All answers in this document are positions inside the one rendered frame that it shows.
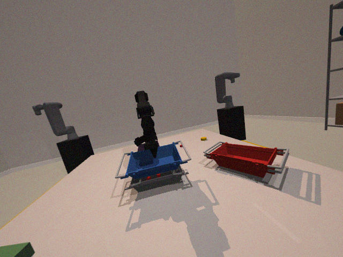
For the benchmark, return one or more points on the red plastic tray with grey wire bars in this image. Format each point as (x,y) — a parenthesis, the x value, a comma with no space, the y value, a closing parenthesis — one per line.
(248,168)

